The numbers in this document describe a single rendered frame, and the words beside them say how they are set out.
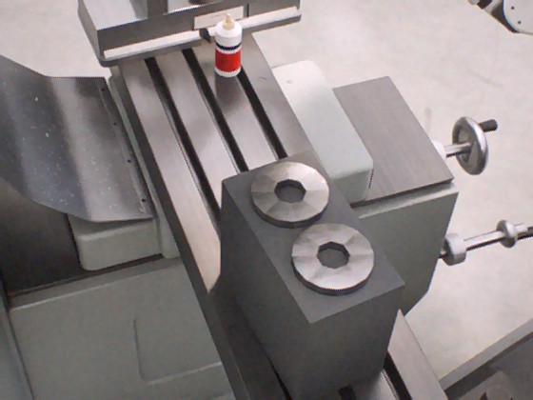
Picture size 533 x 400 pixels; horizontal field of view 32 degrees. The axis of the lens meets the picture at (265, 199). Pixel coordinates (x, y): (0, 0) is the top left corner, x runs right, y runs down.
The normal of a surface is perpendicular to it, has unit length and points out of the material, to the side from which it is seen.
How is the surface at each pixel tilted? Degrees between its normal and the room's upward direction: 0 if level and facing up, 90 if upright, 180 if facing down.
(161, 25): 90
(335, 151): 0
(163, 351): 90
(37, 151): 45
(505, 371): 0
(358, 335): 90
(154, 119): 0
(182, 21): 90
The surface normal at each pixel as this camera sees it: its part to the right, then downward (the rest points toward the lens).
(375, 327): 0.45, 0.69
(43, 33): 0.04, -0.64
